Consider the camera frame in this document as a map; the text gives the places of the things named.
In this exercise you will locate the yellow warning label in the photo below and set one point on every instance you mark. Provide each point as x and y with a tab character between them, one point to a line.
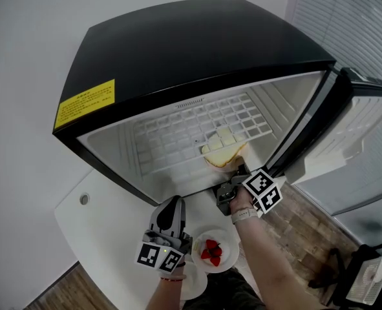
84	103

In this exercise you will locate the white bread sandwich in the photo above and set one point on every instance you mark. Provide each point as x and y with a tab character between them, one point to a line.
219	157

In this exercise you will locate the person's camouflage shorts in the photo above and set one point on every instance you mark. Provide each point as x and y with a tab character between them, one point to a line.
226	292

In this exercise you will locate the black office chair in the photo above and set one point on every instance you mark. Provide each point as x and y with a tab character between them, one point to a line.
362	254

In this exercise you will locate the person's right hand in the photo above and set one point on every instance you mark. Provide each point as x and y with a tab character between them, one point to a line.
240	200

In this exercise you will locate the person's left forearm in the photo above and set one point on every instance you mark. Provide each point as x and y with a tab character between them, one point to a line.
165	295

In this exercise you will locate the white mesh desk fan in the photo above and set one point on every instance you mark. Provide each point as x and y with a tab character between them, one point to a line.
368	279

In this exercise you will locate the person's right forearm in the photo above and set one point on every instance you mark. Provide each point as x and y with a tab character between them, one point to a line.
268	270

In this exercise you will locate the black mini fridge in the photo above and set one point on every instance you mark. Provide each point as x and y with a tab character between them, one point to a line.
194	44

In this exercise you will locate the grey window blinds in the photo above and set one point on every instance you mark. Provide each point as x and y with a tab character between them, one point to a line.
355	18

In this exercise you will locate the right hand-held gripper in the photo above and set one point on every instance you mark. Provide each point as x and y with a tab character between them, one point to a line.
261	189

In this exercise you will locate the white fridge fan vent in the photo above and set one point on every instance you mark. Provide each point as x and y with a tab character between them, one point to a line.
190	103

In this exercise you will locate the pale wrist watch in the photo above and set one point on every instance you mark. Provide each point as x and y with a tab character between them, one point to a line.
244	214

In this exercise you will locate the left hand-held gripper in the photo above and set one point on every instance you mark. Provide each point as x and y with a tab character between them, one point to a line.
158	254

